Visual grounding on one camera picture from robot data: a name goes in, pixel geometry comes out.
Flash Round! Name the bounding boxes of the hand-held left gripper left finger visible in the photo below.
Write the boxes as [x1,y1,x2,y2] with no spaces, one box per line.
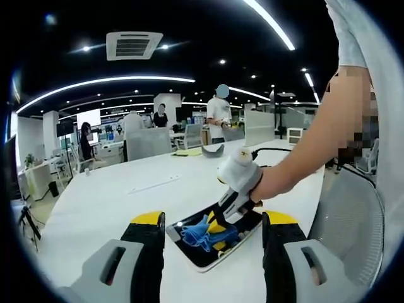
[56,211,167,303]

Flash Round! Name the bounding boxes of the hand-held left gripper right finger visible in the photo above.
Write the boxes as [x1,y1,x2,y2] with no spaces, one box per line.
[261,210,360,303]

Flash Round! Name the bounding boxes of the blue cleaning cloth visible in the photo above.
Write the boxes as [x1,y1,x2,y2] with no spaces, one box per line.
[180,214,239,253]

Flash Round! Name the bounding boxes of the black tablet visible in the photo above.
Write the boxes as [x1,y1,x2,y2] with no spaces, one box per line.
[165,203,264,274]

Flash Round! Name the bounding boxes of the person's right hand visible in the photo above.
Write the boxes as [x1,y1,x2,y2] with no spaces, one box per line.
[239,163,293,214]

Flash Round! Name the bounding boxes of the grey curved plastic piece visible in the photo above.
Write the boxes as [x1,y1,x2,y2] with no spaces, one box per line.
[201,144,226,158]

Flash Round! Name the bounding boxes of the white desk partition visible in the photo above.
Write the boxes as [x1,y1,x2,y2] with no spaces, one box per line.
[244,109,276,148]

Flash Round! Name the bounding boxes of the grey mesh office chair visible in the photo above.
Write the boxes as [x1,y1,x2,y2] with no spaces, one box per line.
[307,172,386,288]

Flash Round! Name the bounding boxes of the yellow notepad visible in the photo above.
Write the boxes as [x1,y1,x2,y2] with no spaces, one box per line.
[172,148,202,157]

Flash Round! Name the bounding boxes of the black equipment stand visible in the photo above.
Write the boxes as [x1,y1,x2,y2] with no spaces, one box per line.
[270,90,287,140]

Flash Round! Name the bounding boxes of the white storage box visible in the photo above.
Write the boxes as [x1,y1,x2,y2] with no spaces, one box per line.
[287,127,304,145]

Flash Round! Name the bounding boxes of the curved ceiling light strip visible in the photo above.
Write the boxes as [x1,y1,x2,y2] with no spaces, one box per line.
[242,0,296,51]
[229,85,271,102]
[15,75,196,114]

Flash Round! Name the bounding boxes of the black tripod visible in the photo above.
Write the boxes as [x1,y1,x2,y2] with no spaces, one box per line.
[17,205,44,253]

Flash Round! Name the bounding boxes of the grey desk partition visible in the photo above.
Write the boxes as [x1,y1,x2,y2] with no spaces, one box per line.
[125,128,173,162]

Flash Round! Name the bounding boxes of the white cabinet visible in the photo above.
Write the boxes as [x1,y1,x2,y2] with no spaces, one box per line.
[18,160,59,201]

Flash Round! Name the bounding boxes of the white office chair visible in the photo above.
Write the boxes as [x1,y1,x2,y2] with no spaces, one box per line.
[59,145,80,181]

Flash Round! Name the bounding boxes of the black monitor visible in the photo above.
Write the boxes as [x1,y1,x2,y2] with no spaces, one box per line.
[4,134,20,199]

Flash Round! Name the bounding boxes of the ceiling air conditioner vent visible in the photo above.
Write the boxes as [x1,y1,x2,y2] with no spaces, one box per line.
[105,31,164,62]

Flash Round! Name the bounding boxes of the person's light grey shirt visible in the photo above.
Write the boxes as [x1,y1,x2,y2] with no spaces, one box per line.
[324,0,404,206]

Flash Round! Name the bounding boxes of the round ceiling spotlights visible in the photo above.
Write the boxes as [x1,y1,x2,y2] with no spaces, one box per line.
[82,44,307,97]

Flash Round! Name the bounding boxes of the white table cable cover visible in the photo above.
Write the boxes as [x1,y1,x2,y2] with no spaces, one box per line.
[127,175,181,195]

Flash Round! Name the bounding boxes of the wall display screen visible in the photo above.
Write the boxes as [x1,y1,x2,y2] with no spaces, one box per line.
[76,109,102,126]

